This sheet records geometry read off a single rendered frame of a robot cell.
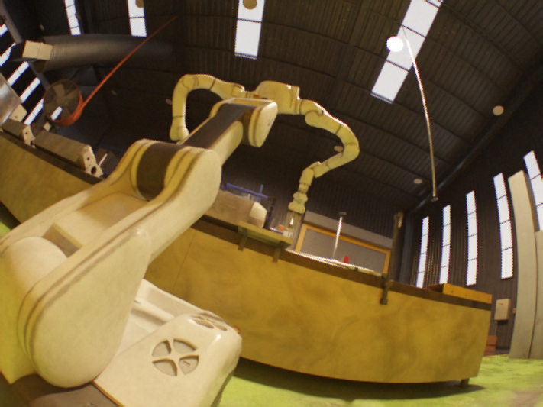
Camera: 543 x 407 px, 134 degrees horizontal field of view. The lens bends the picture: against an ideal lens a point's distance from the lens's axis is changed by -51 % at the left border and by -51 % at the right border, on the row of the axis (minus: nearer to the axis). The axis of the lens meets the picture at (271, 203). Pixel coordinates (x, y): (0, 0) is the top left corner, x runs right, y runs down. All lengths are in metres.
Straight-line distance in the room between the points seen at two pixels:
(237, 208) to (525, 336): 5.64
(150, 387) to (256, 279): 1.01
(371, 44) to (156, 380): 9.89
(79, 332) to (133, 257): 0.14
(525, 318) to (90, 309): 5.89
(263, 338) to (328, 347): 0.38
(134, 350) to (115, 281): 0.17
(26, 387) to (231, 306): 1.14
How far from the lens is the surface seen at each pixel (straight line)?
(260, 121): 0.83
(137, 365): 0.47
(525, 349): 5.75
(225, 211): 1.43
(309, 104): 1.25
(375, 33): 9.72
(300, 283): 1.36
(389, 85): 10.42
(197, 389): 0.45
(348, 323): 1.47
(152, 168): 0.54
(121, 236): 0.37
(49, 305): 0.32
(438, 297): 1.89
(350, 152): 1.32
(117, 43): 9.49
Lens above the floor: 0.47
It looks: 22 degrees up
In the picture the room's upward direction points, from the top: 19 degrees clockwise
